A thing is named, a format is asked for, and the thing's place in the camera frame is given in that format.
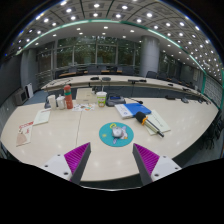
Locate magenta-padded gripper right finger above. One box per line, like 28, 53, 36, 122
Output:
132, 143, 183, 186

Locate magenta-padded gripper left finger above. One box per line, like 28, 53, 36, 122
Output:
43, 142, 92, 186

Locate silver computer mouse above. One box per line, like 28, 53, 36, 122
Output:
111, 125, 125, 139

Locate round teal mouse pad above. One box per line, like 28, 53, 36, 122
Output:
98, 121, 135, 148

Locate white printed paper sheet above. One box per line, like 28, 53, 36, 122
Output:
143, 109, 172, 137

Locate blue and white book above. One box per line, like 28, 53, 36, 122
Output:
114, 102, 152, 120

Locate colourful sticker sheet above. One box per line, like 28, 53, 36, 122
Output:
71, 102, 96, 112

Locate white document with red heading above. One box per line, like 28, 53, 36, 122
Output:
32, 109, 52, 127

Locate white lidded mug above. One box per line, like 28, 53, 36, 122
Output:
55, 95, 67, 110

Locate red and white leaflet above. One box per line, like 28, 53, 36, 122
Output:
15, 120, 35, 148

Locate red bottle with green band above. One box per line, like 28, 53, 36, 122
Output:
63, 84, 74, 110

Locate white cardboard box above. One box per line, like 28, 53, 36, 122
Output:
75, 87, 98, 105

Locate paper cup with green print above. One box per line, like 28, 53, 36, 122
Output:
95, 91, 108, 108

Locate white standing board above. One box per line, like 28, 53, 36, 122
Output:
25, 83, 34, 99

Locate long curved conference desk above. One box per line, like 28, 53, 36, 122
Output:
40, 74, 209, 101

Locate grey box monitor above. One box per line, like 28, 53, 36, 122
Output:
13, 88, 29, 106

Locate dark office chairs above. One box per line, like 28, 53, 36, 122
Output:
68, 64, 201, 90

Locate ceiling lights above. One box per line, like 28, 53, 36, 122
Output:
4, 0, 224, 74

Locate black microphone with yellow ring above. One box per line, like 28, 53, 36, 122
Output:
134, 111, 165, 138

